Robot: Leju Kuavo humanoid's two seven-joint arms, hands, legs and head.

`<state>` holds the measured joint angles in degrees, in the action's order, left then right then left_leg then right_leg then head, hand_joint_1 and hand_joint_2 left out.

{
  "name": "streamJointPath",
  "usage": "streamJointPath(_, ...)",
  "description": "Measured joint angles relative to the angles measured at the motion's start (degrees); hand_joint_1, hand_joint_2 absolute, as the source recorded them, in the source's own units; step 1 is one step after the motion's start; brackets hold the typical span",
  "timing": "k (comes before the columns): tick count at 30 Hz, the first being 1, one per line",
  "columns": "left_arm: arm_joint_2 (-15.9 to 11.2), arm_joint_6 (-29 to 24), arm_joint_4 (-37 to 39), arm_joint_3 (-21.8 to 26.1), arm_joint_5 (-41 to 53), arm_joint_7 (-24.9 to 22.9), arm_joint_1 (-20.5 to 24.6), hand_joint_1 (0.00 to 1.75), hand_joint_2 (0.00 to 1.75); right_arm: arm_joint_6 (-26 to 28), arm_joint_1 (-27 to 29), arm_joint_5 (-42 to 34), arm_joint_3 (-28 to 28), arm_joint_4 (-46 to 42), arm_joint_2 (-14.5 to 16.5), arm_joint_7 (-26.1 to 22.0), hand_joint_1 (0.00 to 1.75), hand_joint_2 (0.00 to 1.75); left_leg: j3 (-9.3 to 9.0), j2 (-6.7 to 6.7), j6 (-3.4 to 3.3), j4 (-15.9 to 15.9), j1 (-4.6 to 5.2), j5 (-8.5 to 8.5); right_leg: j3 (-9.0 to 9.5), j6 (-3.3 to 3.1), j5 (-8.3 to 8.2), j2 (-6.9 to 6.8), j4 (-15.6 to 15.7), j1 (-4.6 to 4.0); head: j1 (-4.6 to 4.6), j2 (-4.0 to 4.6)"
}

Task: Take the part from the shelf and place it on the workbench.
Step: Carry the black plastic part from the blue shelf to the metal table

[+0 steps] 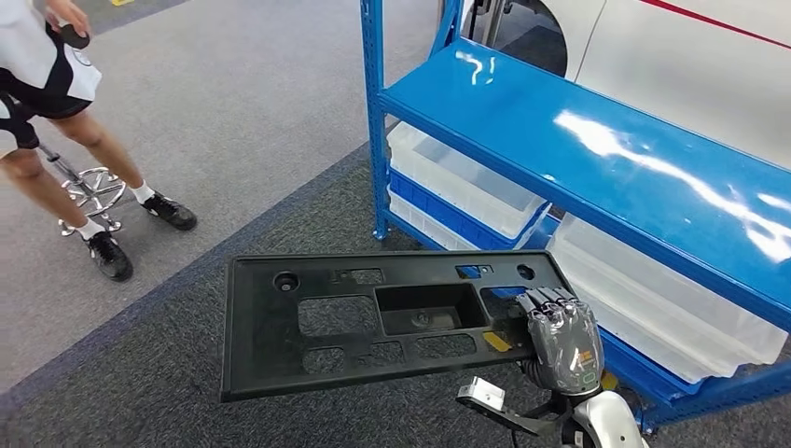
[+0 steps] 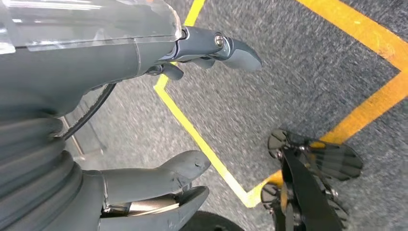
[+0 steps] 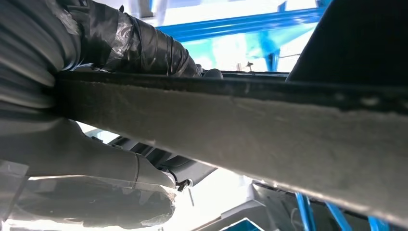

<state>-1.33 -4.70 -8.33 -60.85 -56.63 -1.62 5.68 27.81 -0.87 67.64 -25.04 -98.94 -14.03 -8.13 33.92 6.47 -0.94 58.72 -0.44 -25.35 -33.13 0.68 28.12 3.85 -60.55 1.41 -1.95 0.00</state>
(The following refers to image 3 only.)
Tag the blue metal shelf rack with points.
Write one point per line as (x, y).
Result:
(239, 24)

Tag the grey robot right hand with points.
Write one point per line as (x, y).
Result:
(95, 191)

